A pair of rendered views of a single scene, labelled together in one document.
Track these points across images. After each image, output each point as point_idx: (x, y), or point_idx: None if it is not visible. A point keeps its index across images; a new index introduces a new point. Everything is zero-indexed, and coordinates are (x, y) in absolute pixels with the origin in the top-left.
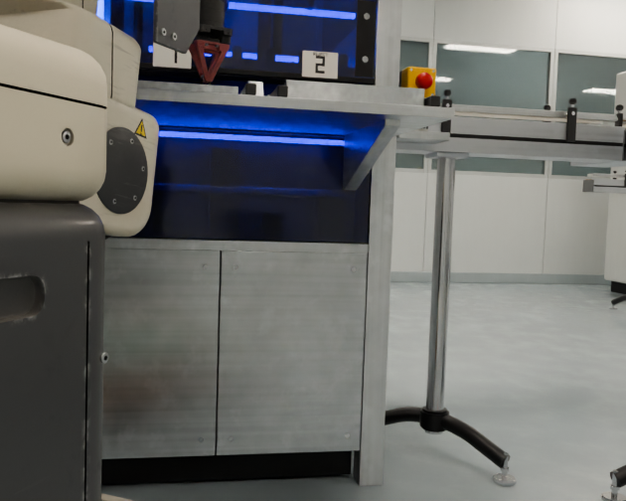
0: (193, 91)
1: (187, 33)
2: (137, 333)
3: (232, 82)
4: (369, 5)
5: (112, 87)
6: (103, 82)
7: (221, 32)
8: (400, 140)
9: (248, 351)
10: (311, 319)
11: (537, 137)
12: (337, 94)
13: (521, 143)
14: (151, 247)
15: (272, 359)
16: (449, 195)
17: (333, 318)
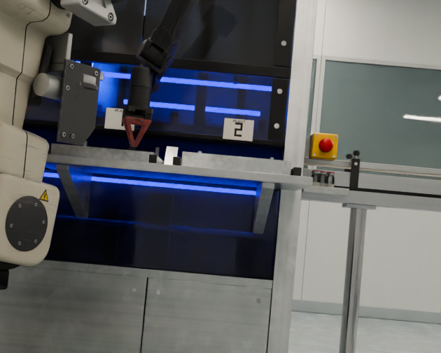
0: (110, 160)
1: (84, 132)
2: (75, 340)
3: (169, 139)
4: (282, 82)
5: (24, 171)
6: None
7: (144, 111)
8: (309, 192)
9: None
10: (220, 341)
11: (440, 194)
12: (220, 164)
13: (425, 199)
14: (92, 270)
15: None
16: (358, 241)
17: (239, 342)
